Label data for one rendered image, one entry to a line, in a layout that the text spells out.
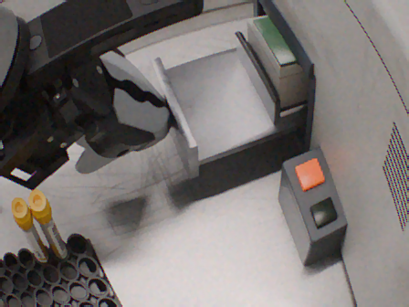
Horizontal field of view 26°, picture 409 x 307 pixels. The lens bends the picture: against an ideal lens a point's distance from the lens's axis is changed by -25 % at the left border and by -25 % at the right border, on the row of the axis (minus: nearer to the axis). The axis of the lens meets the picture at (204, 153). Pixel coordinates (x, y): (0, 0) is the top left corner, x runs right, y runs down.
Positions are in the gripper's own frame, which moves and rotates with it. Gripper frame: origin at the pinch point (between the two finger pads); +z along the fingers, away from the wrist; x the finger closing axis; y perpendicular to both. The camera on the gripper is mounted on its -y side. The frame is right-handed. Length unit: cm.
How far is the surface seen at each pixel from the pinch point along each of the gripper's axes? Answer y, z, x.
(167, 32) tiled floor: 30, 89, -62
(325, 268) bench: -3.3, 7.3, 12.5
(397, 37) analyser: -19.4, -17.5, 12.3
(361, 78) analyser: -14.7, -9.8, 9.5
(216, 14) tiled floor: 22, 94, -63
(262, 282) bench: 0.6, 5.1, 11.3
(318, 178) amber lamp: -6.2, 2.8, 7.7
